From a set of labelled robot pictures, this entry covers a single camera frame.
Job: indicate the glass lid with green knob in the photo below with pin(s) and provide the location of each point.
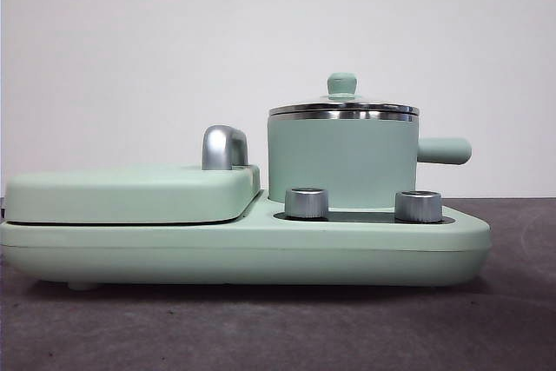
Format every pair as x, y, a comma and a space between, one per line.
342, 84

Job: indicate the silver control knob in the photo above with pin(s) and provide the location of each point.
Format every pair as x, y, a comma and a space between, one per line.
418, 207
306, 203

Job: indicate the mint green griddle cover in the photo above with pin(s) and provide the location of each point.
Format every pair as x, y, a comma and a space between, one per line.
108, 197

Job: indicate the mint green breakfast machine base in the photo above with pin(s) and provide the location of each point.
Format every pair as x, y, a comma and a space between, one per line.
130, 253

